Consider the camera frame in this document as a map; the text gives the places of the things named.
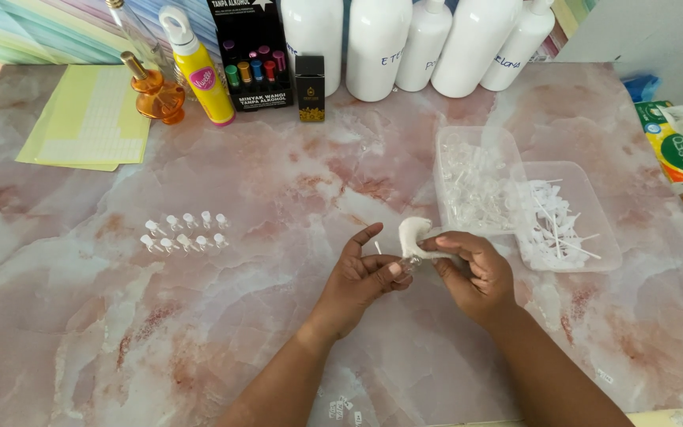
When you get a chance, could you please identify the tall clear glass bottle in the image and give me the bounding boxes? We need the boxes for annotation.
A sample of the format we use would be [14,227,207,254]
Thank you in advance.
[104,0,172,81]

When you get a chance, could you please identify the small black carton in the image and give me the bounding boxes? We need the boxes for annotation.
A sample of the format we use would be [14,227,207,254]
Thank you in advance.
[294,55,327,123]

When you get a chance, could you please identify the green yellow tissue pack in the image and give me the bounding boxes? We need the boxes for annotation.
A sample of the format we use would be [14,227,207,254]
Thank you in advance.
[634,99,683,196]

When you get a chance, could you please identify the large white plastic bottle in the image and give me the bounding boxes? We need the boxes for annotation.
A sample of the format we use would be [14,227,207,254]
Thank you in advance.
[280,0,345,98]
[345,0,414,103]
[480,0,556,93]
[394,0,454,93]
[430,0,524,99]

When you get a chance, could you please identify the black display box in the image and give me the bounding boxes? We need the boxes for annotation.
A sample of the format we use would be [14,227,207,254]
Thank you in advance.
[206,0,295,113]

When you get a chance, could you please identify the person's left hand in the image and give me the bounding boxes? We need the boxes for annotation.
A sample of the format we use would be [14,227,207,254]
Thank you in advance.
[309,222,414,342]

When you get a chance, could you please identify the yellow spray bottle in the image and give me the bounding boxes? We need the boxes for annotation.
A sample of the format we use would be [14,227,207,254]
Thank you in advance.
[158,5,237,128]

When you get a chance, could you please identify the blue plastic object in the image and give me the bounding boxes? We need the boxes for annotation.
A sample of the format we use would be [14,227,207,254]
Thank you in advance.
[621,74,662,103]

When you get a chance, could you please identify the heap of white sprayer caps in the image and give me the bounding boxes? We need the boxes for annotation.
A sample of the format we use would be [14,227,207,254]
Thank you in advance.
[519,178,603,269]

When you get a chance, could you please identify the clear plastic tray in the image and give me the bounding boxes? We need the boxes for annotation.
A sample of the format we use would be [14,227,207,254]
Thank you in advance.
[433,125,533,236]
[510,161,624,274]

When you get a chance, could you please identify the heap of clear empty vials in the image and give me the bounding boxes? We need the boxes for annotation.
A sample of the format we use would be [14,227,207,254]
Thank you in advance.
[438,135,523,231]

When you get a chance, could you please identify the orange glass perfume bottle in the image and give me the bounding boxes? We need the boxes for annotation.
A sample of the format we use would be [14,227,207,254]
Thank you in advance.
[119,50,187,126]

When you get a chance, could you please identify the white tissue wad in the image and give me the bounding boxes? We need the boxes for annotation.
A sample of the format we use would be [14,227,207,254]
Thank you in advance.
[398,216,456,262]

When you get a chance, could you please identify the row of coloured roll-on bottles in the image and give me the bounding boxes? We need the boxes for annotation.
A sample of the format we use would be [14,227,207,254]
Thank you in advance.
[222,39,289,90]

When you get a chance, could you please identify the scattered small white stickers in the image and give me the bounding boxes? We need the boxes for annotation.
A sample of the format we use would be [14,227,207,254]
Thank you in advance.
[325,394,367,427]

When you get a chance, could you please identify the group of white-capped vials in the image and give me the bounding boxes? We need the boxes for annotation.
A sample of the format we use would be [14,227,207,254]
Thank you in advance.
[139,210,232,256]

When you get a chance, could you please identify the yellow label sheets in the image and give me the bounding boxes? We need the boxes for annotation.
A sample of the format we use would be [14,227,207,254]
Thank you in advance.
[15,63,153,173]

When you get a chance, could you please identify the person's right hand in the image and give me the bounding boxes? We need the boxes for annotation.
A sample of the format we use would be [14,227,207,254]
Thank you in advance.
[419,231,518,331]

